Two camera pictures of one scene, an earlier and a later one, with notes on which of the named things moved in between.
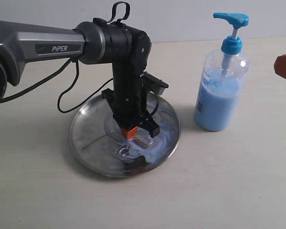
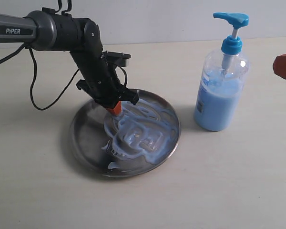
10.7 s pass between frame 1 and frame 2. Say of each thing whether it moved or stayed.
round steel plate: stayed
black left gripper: moved
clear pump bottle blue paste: stayed
